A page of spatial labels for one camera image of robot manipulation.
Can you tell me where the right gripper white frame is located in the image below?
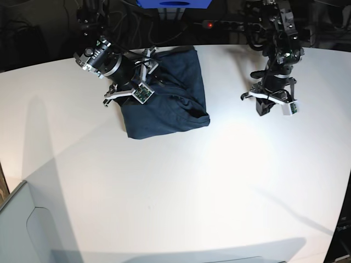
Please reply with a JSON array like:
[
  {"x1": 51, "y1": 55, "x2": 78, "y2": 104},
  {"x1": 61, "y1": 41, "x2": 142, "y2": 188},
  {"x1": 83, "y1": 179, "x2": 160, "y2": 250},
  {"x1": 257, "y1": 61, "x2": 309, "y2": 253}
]
[{"x1": 103, "y1": 47, "x2": 159, "y2": 107}]

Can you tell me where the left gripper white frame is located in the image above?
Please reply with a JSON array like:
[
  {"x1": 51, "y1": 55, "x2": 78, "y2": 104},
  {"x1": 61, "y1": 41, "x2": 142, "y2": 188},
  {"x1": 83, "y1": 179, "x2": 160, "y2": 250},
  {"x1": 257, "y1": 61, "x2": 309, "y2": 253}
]
[{"x1": 240, "y1": 78, "x2": 297, "y2": 116}]

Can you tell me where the dark blue T-shirt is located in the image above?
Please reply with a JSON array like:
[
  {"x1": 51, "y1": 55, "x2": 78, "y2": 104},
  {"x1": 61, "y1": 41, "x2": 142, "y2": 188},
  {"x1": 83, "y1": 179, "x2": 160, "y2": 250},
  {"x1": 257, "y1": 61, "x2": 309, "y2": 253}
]
[{"x1": 115, "y1": 46, "x2": 210, "y2": 140}]

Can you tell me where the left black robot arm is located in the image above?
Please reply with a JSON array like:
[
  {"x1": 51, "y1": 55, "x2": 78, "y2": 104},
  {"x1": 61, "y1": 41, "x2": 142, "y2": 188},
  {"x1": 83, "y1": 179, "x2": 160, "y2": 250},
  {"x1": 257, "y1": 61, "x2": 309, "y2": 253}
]
[{"x1": 241, "y1": 1, "x2": 304, "y2": 116}]

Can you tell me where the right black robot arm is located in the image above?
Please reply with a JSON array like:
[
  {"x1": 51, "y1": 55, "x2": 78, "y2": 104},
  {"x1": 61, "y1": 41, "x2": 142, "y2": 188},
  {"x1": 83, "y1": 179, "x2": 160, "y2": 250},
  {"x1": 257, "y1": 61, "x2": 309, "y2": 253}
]
[{"x1": 74, "y1": 1, "x2": 159, "y2": 107}]

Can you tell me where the blue box with slot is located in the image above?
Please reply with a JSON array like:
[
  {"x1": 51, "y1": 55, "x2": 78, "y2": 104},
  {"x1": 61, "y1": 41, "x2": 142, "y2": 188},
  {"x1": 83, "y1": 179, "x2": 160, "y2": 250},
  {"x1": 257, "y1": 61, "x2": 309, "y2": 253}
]
[{"x1": 136, "y1": 0, "x2": 212, "y2": 9}]

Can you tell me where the grey panel at lower left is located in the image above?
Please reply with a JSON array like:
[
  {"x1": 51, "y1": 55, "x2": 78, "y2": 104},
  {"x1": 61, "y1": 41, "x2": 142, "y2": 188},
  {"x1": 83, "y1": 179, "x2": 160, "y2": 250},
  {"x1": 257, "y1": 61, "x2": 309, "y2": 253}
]
[{"x1": 0, "y1": 180, "x2": 83, "y2": 263}]

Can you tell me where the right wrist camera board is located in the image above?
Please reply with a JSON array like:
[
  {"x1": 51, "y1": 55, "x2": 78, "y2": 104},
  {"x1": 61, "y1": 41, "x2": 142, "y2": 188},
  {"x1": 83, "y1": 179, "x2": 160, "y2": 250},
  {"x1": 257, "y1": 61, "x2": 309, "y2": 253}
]
[{"x1": 132, "y1": 82, "x2": 155, "y2": 104}]

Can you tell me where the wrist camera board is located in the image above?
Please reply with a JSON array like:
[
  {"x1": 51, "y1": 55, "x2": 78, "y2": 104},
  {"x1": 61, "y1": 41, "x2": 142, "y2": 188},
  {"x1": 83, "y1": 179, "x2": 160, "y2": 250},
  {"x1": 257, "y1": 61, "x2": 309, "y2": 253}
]
[
  {"x1": 132, "y1": 82, "x2": 155, "y2": 104},
  {"x1": 281, "y1": 100, "x2": 298, "y2": 116}
]

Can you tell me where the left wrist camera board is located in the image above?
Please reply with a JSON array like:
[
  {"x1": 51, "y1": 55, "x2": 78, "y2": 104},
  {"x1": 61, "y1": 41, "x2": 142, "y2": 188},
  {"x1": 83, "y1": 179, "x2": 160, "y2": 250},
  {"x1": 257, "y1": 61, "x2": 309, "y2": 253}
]
[{"x1": 281, "y1": 100, "x2": 298, "y2": 116}]

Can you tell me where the white cable behind table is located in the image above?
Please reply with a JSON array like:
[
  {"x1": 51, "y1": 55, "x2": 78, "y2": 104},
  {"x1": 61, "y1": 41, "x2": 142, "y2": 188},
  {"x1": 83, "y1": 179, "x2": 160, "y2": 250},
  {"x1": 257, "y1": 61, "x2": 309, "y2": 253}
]
[{"x1": 107, "y1": 10, "x2": 190, "y2": 47}]

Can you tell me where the aluminium mounting post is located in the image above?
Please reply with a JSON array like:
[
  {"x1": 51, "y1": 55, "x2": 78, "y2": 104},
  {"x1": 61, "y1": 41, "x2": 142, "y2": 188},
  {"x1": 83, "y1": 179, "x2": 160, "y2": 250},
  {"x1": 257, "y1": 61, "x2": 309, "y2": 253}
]
[{"x1": 157, "y1": 8, "x2": 185, "y2": 21}]

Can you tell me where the black power strip red switch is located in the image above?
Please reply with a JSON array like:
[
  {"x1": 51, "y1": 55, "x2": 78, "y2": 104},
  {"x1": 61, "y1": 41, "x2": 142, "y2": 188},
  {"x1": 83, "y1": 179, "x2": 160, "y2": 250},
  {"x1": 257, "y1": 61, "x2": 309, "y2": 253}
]
[{"x1": 201, "y1": 20, "x2": 264, "y2": 33}]

